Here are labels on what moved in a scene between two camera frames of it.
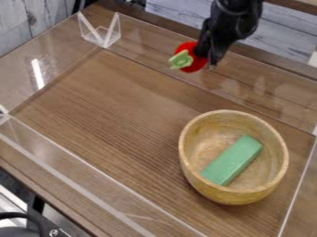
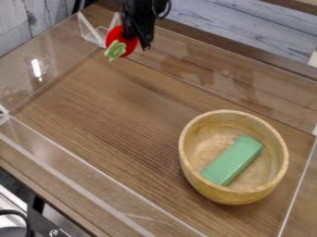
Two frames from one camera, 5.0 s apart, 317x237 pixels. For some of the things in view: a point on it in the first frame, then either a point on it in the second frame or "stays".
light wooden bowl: (233, 155) stays
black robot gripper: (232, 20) to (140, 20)
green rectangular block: (228, 165) stays
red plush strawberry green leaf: (187, 60) to (120, 46)
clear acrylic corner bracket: (101, 35) stays
